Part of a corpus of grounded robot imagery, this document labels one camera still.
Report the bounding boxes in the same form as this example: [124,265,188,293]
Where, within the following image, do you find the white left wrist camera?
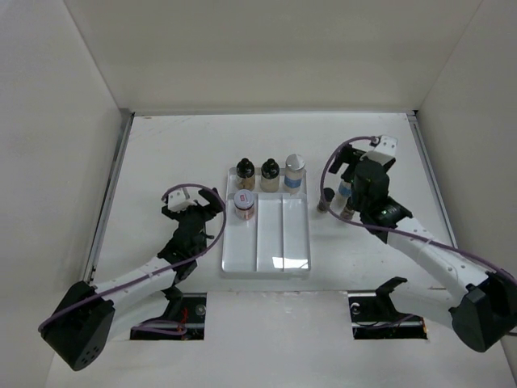
[163,188,194,212]

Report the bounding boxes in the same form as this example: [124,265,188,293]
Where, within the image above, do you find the left aluminium table rail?
[81,108,135,283]

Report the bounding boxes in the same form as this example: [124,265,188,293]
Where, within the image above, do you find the silver-cap blue-label bottle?
[284,154,305,194]

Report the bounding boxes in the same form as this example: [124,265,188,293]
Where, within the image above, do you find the white divided organizer tray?
[221,167,311,280]

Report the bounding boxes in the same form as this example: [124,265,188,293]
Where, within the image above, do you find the black-cap white powder bottle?
[260,158,280,192]

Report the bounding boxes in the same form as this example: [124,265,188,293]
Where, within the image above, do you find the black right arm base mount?
[375,276,407,322]

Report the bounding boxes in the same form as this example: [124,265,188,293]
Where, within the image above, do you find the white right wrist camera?
[363,135,398,167]

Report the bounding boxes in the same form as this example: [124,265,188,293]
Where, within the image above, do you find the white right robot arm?
[323,137,516,352]

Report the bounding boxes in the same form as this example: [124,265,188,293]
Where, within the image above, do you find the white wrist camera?
[163,188,194,212]
[363,135,398,167]

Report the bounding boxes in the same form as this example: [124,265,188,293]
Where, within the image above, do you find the black-cap brown spice jar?
[316,188,335,214]

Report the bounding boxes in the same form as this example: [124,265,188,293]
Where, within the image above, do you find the right aluminium table rail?
[406,111,458,247]

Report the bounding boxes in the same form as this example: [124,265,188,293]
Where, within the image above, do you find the black-cap brown spice bottle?
[236,158,255,191]

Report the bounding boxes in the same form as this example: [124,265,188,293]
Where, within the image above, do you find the silver-cap blue-label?
[338,179,351,204]

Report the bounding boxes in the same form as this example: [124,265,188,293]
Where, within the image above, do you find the black flip-lid small jar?
[339,204,355,221]

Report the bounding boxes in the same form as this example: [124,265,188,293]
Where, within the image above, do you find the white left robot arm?
[38,183,226,371]

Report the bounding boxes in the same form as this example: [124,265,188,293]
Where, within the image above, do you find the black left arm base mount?
[162,286,189,324]

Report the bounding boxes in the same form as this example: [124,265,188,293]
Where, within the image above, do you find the white-cap orange-label spice jar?
[233,189,255,221]

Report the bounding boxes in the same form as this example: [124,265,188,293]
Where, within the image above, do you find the aluminium table rail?
[406,111,458,247]
[81,108,135,283]

